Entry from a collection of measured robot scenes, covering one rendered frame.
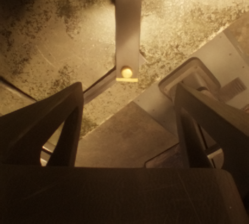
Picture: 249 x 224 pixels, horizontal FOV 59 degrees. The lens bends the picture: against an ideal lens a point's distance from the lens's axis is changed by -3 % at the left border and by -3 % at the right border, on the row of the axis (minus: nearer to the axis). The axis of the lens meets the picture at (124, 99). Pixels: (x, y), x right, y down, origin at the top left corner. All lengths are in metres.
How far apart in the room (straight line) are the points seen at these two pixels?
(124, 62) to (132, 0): 0.06
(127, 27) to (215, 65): 0.83
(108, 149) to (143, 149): 0.26
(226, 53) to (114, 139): 0.96
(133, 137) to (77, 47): 1.39
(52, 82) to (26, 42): 0.05
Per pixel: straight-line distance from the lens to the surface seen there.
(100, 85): 0.24
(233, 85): 1.10
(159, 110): 1.09
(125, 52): 0.21
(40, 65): 0.25
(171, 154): 1.66
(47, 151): 0.33
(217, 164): 0.67
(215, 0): 0.23
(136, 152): 1.71
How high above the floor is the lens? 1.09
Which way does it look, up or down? 53 degrees down
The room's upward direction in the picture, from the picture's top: 179 degrees counter-clockwise
